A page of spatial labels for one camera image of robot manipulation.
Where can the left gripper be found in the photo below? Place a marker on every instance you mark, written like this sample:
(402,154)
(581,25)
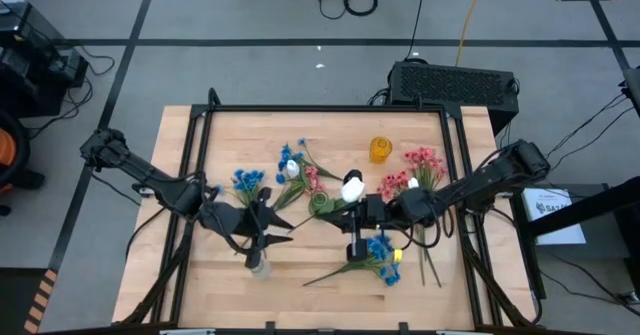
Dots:
(235,220)

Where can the clear glass vase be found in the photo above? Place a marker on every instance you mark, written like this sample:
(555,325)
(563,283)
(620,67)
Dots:
(262,273)

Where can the hazard-striped floor tape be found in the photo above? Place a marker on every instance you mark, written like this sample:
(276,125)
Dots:
(40,297)

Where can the white printed paper sheet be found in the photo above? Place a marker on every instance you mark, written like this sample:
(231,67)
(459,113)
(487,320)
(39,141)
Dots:
(555,227)

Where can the white vase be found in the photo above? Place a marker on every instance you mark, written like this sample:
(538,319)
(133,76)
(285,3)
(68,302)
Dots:
(352,190)

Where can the green glass vase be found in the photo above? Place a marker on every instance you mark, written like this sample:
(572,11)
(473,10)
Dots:
(320,202)

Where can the black equipment cart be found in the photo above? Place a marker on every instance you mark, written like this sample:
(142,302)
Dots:
(30,65)

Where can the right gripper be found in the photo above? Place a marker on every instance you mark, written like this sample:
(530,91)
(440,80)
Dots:
(375,212)

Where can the blue artificial flower bunch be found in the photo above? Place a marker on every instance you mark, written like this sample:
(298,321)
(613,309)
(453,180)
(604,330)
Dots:
(247,179)
(377,249)
(286,151)

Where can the pink artificial flower bunch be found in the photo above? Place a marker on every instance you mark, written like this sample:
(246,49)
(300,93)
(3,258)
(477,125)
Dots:
(426,161)
(392,182)
(312,174)

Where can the black side stand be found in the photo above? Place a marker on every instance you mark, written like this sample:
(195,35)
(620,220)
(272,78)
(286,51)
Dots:
(580,210)

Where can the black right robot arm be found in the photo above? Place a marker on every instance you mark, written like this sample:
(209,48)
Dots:
(475,180)

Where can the orange shop vacuum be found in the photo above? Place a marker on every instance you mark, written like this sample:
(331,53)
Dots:
(6,150)

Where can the black computer case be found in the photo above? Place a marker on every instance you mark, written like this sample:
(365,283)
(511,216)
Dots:
(450,90)

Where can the silver aluminium bracket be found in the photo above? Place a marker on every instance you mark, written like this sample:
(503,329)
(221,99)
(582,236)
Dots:
(457,333)
(187,332)

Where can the green leaf tip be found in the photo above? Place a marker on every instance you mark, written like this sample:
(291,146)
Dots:
(413,182)

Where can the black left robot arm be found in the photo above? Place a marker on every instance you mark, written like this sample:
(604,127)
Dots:
(150,175)

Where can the amber glass vase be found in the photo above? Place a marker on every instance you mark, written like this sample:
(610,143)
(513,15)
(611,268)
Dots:
(380,150)

